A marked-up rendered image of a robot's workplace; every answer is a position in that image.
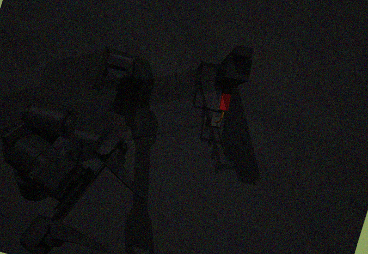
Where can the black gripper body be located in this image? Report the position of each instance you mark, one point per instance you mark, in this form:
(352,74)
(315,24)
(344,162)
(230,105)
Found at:
(70,190)

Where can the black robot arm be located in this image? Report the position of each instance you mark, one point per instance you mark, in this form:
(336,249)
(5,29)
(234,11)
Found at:
(45,125)

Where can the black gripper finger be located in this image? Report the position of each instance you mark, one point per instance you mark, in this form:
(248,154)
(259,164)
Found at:
(115,164)
(61,233)

